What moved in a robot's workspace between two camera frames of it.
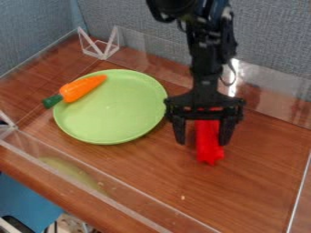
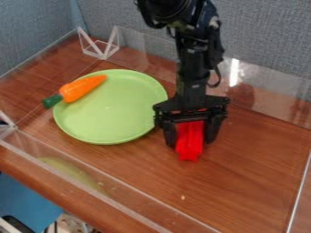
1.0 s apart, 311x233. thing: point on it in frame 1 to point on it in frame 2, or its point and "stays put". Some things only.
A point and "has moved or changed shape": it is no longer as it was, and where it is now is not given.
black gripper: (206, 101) to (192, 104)
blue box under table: (20, 203) stays put
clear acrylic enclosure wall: (115, 148) stays put
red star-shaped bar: (208, 143) has moved or changed shape
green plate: (121, 112) stays put
